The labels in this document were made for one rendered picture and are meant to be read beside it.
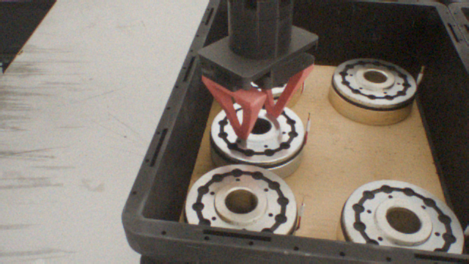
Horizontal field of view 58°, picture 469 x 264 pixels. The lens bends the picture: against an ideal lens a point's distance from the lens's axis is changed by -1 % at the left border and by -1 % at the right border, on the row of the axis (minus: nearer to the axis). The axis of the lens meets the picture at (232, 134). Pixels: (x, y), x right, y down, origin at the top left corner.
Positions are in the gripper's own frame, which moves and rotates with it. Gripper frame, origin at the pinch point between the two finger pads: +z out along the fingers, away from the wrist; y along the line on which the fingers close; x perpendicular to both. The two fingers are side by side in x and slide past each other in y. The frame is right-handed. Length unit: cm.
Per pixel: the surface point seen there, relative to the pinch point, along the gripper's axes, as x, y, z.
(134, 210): 5.2, 18.4, -5.4
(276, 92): -2.9, -6.6, 1.0
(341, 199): 10.9, -0.9, 4.6
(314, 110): 0.2, -10.5, 4.2
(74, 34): -63, -9, 15
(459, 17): 8.7, -26.2, -5.6
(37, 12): -153, -33, 46
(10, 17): -162, -25, 48
